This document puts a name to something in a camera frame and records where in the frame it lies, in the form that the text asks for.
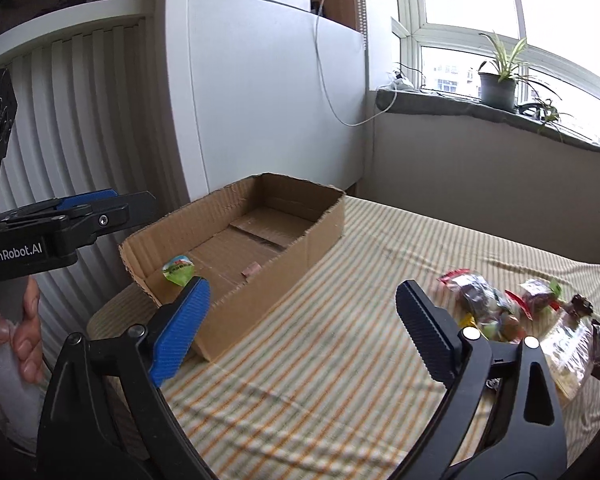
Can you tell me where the white cable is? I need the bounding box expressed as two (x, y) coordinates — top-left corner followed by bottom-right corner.
(312, 0), (399, 127)

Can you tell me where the light green candy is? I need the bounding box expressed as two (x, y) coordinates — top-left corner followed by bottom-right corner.
(480, 317), (506, 344)

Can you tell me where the potted spider plant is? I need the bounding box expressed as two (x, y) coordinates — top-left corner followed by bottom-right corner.
(472, 30), (576, 113)

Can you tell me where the cardboard box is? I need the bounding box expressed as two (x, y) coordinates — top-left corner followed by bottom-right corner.
(119, 172), (347, 363)

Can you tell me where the white ribbed panel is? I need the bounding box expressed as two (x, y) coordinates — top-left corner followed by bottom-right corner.
(0, 0), (193, 363)

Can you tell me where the small dark potted plant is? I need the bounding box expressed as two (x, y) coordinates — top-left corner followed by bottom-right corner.
(517, 97), (578, 137)

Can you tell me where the round brown candy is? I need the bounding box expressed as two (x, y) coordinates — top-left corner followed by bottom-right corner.
(501, 312), (527, 344)

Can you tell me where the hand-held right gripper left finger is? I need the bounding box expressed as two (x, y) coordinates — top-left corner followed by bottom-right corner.
(36, 276), (218, 480)

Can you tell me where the clear bread packet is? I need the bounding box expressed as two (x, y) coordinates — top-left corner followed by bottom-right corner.
(539, 305), (597, 402)

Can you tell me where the white cloth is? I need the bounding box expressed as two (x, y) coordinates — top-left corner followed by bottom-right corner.
(0, 320), (47, 457)

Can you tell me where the red-edged clear snack packet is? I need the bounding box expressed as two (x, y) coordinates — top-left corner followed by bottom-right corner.
(439, 270), (511, 322)
(505, 279), (564, 319)

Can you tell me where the white window frame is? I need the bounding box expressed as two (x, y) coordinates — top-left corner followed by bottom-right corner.
(391, 0), (600, 157)

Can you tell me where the person's left hand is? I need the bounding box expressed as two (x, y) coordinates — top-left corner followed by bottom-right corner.
(0, 276), (44, 387)

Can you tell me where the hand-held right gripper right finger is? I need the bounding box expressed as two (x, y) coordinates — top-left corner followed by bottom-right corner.
(395, 280), (568, 480)

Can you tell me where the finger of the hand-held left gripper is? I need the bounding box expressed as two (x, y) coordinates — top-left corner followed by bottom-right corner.
(0, 189), (122, 229)
(54, 191), (157, 249)

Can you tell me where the white wardrobe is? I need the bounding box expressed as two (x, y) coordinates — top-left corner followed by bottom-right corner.
(165, 0), (372, 202)

